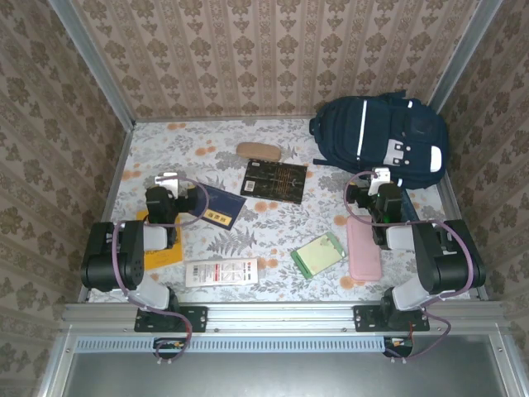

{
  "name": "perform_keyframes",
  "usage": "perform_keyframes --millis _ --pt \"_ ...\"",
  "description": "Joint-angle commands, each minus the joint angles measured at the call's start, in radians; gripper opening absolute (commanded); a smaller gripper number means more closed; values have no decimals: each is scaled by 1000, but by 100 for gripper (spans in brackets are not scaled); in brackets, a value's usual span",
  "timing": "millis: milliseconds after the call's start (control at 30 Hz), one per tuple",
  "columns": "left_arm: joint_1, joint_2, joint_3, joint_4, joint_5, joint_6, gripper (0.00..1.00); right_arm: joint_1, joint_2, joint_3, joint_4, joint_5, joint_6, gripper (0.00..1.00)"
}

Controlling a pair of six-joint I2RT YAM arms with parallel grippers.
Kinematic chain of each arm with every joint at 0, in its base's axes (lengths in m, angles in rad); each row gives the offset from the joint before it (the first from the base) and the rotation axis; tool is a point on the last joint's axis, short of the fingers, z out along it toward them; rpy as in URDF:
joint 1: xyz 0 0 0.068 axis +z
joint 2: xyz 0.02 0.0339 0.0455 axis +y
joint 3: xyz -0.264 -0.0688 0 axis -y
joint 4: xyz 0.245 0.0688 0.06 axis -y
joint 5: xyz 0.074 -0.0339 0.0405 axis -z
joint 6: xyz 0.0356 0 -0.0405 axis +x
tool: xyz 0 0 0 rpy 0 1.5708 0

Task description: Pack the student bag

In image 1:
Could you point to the pink pencil case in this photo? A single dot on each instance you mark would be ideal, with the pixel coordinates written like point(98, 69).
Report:
point(363, 252)

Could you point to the navy book with yellow label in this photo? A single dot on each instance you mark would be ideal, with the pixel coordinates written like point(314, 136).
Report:
point(219, 204)

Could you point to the navy blue backpack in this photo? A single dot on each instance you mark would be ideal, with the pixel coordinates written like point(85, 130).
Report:
point(343, 136)

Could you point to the green notebook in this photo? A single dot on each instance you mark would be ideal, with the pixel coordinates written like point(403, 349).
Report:
point(318, 254)

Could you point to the white packet with red print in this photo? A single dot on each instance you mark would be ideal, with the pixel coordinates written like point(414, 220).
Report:
point(221, 273)

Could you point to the tan glasses case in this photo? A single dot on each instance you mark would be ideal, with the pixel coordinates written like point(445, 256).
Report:
point(258, 151)

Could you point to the black book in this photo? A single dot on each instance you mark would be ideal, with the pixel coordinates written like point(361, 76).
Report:
point(273, 182)

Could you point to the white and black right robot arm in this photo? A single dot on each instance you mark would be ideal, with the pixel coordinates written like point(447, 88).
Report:
point(450, 264)

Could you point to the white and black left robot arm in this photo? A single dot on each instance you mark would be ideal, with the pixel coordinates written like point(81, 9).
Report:
point(103, 264)

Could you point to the grey metal panel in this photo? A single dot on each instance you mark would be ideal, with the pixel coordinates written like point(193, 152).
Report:
point(289, 376)

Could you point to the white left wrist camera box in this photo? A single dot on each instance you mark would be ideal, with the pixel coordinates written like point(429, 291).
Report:
point(167, 180)

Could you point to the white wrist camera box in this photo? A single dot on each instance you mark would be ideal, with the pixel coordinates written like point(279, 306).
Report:
point(381, 175)
point(167, 180)

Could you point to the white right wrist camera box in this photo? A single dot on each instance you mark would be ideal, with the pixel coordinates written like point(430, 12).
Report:
point(381, 175)

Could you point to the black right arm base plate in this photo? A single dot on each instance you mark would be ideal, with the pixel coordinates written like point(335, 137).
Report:
point(363, 318)

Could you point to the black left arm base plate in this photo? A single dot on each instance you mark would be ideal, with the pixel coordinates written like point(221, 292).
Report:
point(194, 318)

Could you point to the aluminium mounting rail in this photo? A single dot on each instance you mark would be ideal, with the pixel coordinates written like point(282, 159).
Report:
point(281, 316)

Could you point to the aluminium corner post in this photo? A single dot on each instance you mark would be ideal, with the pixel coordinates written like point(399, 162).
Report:
point(89, 62)
point(460, 58)

